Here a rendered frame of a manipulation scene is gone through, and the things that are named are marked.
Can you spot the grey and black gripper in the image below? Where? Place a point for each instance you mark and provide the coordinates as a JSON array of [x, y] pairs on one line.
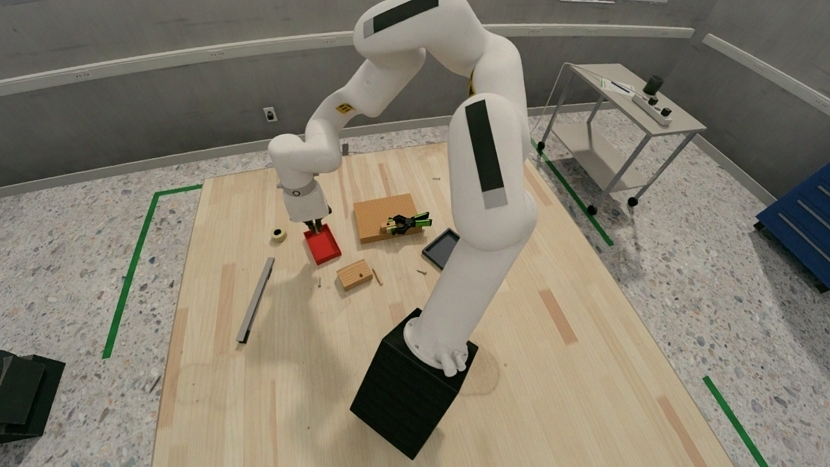
[[308, 208]]

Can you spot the red open tray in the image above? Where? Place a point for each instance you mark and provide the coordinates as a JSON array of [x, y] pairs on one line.
[[323, 245]]

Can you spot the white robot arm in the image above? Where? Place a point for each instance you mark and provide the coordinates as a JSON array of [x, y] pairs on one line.
[[488, 142]]

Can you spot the grey long flat bar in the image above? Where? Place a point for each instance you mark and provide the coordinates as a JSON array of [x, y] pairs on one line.
[[249, 317]]

